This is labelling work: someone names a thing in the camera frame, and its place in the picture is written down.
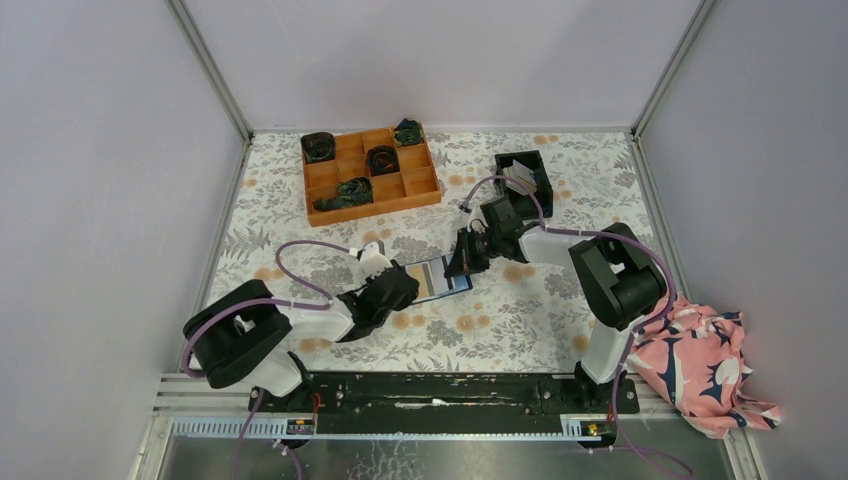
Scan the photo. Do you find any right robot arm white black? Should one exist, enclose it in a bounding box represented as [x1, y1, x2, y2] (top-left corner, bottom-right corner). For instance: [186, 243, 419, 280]
[444, 199, 667, 412]

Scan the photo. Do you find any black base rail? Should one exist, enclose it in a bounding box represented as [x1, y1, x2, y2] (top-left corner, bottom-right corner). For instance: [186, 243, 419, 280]
[249, 372, 640, 440]

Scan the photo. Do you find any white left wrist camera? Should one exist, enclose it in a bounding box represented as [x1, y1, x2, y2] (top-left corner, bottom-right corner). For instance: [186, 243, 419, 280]
[355, 239, 394, 283]

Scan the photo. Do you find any green rolled belt top-right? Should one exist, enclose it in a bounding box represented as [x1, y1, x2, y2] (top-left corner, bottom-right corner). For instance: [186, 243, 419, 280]
[392, 118, 425, 147]

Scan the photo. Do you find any blue leather card holder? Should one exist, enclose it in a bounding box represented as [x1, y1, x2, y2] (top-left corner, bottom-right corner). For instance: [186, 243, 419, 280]
[404, 254, 473, 305]

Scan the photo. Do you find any orange wooden compartment tray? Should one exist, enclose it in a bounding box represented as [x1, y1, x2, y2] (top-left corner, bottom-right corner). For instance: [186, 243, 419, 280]
[301, 125, 442, 227]

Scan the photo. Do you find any pink patterned cloth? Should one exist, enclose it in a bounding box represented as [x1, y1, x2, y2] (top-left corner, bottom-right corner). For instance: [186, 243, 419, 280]
[627, 296, 782, 439]

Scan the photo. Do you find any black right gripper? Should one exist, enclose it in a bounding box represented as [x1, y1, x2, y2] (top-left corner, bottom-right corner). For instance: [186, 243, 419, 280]
[445, 226, 502, 279]

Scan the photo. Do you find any gold credit card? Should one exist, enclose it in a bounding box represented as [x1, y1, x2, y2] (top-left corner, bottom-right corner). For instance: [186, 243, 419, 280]
[422, 263, 435, 298]

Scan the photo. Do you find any green rolled belt front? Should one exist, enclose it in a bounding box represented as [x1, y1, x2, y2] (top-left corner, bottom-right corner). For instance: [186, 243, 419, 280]
[312, 177, 374, 212]

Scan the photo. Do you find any white card with black stripe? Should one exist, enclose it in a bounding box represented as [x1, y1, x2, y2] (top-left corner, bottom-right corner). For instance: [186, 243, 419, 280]
[431, 257, 472, 295]

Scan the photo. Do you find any floral table mat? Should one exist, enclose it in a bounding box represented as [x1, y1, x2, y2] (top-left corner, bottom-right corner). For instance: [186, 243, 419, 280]
[209, 132, 657, 372]

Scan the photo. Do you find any black rolled belt centre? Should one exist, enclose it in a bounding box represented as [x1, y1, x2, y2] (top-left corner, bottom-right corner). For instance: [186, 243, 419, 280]
[366, 145, 400, 177]

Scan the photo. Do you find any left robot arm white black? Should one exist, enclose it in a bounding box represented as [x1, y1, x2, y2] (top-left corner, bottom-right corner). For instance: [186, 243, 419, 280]
[181, 261, 420, 411]

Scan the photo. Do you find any black rolled belt top-left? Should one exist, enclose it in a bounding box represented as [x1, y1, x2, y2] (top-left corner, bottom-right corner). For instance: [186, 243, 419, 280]
[300, 132, 336, 164]

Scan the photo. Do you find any black plastic card bin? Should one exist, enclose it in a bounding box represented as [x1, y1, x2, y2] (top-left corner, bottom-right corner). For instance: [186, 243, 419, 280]
[494, 150, 554, 219]

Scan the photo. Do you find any stack of cards in bin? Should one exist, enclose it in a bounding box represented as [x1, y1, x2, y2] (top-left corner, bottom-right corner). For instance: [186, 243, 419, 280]
[502, 160, 537, 193]

